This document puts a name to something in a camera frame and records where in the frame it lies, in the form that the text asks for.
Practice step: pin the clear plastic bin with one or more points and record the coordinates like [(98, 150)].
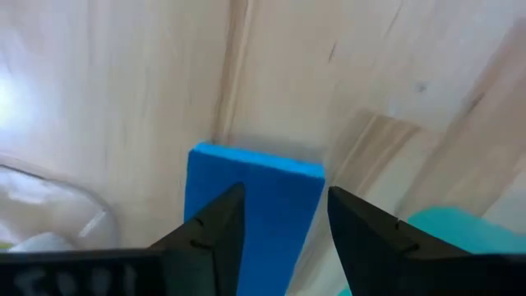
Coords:
[(61, 205)]

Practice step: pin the blue sponge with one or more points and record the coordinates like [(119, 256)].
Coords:
[(279, 205)]

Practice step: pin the teal plastic bin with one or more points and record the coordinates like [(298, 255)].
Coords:
[(472, 234)]

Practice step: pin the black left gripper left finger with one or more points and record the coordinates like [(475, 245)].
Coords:
[(205, 246)]

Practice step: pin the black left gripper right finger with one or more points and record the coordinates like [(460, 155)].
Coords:
[(370, 246)]

